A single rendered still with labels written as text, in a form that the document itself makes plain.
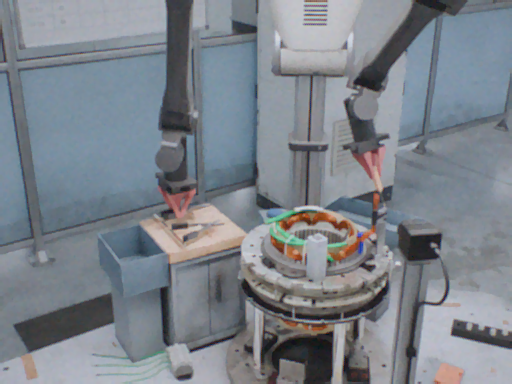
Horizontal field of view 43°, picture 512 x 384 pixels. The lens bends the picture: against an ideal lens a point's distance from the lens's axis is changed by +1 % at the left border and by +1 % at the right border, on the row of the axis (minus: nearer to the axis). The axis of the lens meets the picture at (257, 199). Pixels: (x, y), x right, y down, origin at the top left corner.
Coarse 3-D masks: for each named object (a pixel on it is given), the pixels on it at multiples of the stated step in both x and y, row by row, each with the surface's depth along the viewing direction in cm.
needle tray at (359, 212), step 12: (336, 204) 173; (348, 204) 174; (360, 204) 172; (348, 216) 173; (360, 216) 172; (396, 216) 167; (408, 216) 165; (396, 228) 166; (396, 240) 157; (384, 312) 174
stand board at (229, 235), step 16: (208, 208) 167; (144, 224) 158; (224, 224) 159; (160, 240) 151; (192, 240) 151; (208, 240) 151; (224, 240) 151; (240, 240) 153; (176, 256) 146; (192, 256) 148
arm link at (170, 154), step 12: (192, 120) 147; (168, 132) 145; (180, 132) 147; (192, 132) 148; (168, 144) 141; (180, 144) 146; (156, 156) 142; (168, 156) 142; (180, 156) 142; (168, 168) 143
